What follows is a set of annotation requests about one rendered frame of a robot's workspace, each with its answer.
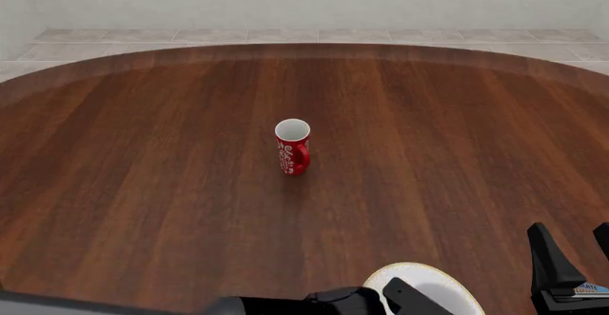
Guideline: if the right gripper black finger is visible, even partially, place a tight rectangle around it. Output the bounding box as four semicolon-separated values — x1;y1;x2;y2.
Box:
591;221;609;252
526;221;588;292

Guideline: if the red mug with white print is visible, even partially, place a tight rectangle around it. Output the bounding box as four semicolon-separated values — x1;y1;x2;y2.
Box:
273;117;312;178

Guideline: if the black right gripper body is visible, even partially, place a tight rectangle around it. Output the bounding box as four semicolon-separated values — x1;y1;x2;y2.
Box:
529;285;609;315

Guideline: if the blue and yellow printed box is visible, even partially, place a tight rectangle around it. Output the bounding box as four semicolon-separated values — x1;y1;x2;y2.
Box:
572;281;609;295

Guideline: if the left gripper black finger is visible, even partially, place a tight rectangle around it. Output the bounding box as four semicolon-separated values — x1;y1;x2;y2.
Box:
382;276;456;315

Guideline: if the white plate with gold rim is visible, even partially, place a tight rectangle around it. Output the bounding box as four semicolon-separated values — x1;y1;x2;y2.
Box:
362;261;487;315

